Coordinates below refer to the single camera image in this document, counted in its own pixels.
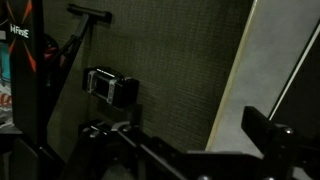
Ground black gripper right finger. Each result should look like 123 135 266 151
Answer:
241 105 320 180

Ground white teal red printed bag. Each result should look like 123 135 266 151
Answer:
0 41 14 129

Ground black box device silver bands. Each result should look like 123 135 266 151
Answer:
82 66 140 109

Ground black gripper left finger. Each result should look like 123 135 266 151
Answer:
61 103 201 180

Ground grey top coffee table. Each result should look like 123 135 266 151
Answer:
204 0 320 180

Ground black metal bar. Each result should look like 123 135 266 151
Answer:
43 3 113 88

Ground black panel orange white print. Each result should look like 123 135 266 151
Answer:
6 0 46 144

